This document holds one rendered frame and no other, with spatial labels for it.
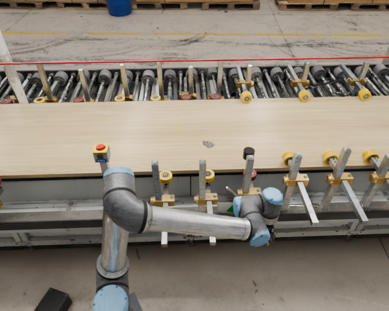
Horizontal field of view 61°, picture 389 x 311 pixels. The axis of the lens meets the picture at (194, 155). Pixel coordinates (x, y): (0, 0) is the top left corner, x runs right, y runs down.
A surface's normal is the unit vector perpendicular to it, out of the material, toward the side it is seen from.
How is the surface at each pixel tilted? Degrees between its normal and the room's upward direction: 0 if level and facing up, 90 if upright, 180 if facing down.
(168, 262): 0
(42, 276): 0
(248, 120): 0
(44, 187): 90
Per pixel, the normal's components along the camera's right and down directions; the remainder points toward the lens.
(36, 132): 0.00, -0.75
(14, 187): 0.04, 0.66
